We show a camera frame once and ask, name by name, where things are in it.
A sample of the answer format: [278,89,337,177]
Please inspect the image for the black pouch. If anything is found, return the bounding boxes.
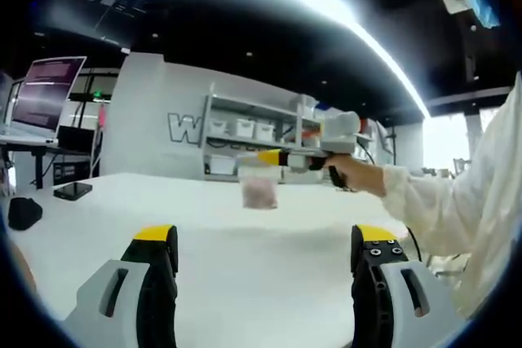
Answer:
[7,196,44,231]

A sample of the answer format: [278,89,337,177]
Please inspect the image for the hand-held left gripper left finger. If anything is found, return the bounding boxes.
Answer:
[64,224,179,348]

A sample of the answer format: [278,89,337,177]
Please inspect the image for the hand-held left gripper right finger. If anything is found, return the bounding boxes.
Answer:
[351,223,462,348]

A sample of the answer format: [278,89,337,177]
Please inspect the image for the grey metal shelf unit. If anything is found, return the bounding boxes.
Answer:
[201,81,327,184]

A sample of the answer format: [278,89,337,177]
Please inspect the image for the black smartphone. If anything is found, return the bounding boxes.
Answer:
[53,181,94,202]

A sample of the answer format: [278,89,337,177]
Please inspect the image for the small black monitor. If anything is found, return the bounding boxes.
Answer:
[55,124,98,154]

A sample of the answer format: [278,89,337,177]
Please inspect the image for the grey office desk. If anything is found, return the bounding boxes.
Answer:
[0,130,93,191]

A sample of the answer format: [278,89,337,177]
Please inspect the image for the desk monitor with pink screen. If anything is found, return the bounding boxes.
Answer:
[11,55,88,141]

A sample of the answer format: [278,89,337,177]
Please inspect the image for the person's right hand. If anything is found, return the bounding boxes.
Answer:
[325,158,387,199]

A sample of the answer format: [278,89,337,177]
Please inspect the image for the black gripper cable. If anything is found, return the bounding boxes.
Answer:
[404,224,426,264]

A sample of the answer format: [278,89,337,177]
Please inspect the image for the clear resealable bag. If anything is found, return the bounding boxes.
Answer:
[237,162,281,211]

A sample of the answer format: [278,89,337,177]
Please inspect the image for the grey shelf with white bins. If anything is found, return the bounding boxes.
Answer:
[206,117,276,176]

